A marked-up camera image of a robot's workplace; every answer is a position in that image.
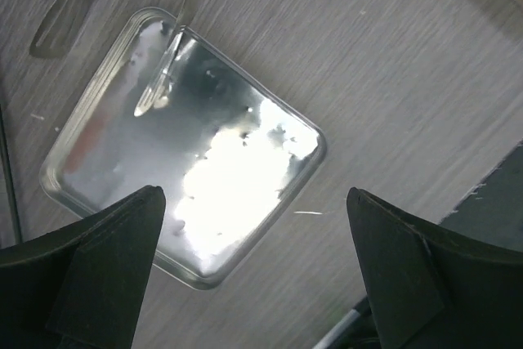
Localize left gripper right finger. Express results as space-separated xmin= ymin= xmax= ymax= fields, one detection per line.
xmin=346 ymin=187 xmax=522 ymax=348

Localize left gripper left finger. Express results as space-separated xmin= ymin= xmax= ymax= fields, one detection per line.
xmin=1 ymin=186 xmax=166 ymax=348

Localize metal tongs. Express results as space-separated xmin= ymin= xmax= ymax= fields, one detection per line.
xmin=29 ymin=0 xmax=196 ymax=59

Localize silver box lid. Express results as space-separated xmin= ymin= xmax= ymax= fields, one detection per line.
xmin=40 ymin=7 xmax=327 ymax=290

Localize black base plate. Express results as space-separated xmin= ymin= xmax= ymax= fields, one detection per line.
xmin=441 ymin=145 xmax=522 ymax=251

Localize black wire rack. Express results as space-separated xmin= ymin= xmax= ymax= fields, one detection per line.
xmin=0 ymin=114 xmax=23 ymax=244

